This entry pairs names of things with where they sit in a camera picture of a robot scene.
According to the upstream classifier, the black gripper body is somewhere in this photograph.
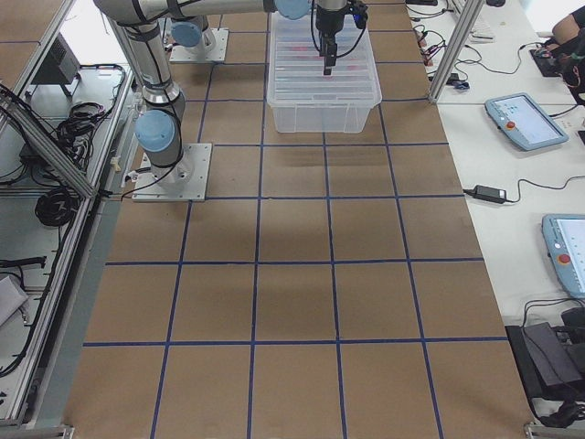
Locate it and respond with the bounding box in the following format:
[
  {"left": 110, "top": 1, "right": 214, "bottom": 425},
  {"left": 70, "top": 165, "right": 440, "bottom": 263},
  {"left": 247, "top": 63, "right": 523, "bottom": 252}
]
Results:
[{"left": 315, "top": 0, "right": 368, "bottom": 33}]

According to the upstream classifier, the clear plastic box lid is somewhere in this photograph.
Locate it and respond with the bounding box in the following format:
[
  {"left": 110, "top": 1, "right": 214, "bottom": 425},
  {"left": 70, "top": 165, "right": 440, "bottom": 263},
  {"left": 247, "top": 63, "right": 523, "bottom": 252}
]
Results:
[{"left": 269, "top": 12, "right": 379, "bottom": 100}]

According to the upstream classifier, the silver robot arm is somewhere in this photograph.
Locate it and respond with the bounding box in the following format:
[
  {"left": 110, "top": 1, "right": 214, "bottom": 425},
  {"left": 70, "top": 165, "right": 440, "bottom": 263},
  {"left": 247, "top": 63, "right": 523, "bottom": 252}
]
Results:
[
  {"left": 95, "top": 1, "right": 368, "bottom": 185},
  {"left": 171, "top": 16, "right": 216, "bottom": 50}
]

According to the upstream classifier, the clear plastic storage box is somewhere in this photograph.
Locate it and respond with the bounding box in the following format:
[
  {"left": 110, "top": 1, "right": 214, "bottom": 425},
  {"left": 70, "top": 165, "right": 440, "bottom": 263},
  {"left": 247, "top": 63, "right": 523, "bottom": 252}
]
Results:
[{"left": 267, "top": 13, "right": 382, "bottom": 134}]

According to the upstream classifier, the far teach pendant tablet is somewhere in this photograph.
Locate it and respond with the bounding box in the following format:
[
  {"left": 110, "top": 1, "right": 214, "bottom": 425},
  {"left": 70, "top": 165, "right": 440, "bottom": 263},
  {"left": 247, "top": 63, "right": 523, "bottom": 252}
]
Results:
[{"left": 484, "top": 92, "right": 569, "bottom": 151}]

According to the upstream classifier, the teach pendant tablet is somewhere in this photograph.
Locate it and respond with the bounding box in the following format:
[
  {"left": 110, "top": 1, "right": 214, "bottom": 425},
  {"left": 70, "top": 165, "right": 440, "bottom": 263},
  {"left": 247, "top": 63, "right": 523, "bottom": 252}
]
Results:
[
  {"left": 541, "top": 214, "right": 584, "bottom": 298},
  {"left": 484, "top": 92, "right": 569, "bottom": 151}
]

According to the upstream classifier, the black power adapter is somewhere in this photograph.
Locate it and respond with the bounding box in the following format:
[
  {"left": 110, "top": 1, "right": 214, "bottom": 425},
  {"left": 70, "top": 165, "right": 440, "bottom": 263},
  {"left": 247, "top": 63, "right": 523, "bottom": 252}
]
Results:
[{"left": 473, "top": 185, "right": 507, "bottom": 204}]

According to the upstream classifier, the near teach pendant tablet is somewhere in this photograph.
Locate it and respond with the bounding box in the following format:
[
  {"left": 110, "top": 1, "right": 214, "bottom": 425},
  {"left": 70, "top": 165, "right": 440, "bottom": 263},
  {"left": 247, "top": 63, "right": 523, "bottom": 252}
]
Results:
[{"left": 541, "top": 214, "right": 584, "bottom": 298}]

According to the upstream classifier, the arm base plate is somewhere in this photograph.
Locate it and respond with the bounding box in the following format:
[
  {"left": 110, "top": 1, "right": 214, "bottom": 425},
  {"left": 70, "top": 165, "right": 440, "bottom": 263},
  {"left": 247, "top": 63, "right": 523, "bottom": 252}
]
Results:
[
  {"left": 131, "top": 144, "right": 212, "bottom": 202},
  {"left": 170, "top": 25, "right": 229, "bottom": 64}
]

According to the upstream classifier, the aluminium frame post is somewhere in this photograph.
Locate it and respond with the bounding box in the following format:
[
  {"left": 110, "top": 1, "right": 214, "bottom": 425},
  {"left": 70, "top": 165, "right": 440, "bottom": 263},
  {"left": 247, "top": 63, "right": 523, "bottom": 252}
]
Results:
[{"left": 428, "top": 0, "right": 484, "bottom": 103}]

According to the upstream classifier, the black cables bundle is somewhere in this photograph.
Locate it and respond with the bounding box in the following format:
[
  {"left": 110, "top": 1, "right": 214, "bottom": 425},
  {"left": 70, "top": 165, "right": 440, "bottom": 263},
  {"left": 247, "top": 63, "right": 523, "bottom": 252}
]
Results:
[{"left": 35, "top": 187, "right": 79, "bottom": 229}]

